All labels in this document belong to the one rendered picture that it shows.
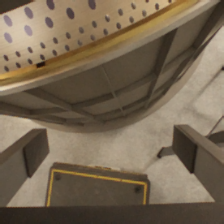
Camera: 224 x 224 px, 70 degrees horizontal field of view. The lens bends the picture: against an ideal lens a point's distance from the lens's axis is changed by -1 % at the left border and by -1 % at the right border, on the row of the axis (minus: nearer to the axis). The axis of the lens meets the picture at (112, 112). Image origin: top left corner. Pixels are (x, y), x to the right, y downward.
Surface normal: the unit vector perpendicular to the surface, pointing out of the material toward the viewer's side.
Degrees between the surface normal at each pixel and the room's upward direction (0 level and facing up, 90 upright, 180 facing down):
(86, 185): 0
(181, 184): 0
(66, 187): 0
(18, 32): 43
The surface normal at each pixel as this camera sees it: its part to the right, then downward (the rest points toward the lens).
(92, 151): -0.14, -0.15
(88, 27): 0.13, 0.52
